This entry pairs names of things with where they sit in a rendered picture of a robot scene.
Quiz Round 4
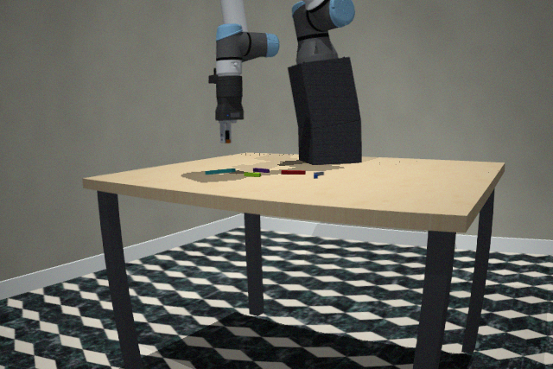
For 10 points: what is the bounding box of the turquoise rod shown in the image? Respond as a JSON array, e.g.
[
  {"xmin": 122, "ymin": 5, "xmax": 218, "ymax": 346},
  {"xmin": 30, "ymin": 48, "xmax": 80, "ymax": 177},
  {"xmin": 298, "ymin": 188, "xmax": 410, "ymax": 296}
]
[{"xmin": 206, "ymin": 169, "xmax": 236, "ymax": 175}]

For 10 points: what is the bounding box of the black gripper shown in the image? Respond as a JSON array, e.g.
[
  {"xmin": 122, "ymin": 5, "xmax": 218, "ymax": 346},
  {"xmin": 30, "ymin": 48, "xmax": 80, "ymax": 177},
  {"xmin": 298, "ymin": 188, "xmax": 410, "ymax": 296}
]
[{"xmin": 208, "ymin": 60, "xmax": 244, "ymax": 143}]

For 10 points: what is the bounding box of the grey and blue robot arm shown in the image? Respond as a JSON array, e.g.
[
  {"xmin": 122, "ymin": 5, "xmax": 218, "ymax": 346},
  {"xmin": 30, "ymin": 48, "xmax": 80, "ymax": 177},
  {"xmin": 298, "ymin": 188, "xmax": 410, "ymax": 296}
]
[{"xmin": 216, "ymin": 0, "xmax": 355, "ymax": 64}]

